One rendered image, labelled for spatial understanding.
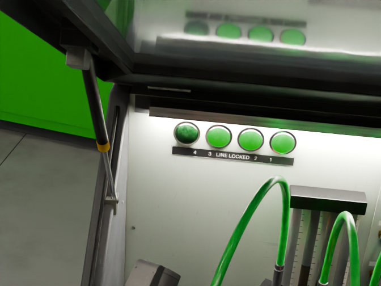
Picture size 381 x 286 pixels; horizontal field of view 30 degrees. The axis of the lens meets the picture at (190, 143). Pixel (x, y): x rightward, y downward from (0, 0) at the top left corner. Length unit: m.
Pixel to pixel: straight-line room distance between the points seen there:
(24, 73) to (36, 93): 0.13
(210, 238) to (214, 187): 0.12
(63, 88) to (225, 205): 2.59
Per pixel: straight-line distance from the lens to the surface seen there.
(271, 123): 1.28
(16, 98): 4.09
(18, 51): 3.96
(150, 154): 1.36
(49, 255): 3.26
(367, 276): 1.52
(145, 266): 0.95
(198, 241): 1.46
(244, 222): 1.06
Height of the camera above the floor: 2.01
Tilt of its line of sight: 29 degrees down
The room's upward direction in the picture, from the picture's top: 4 degrees clockwise
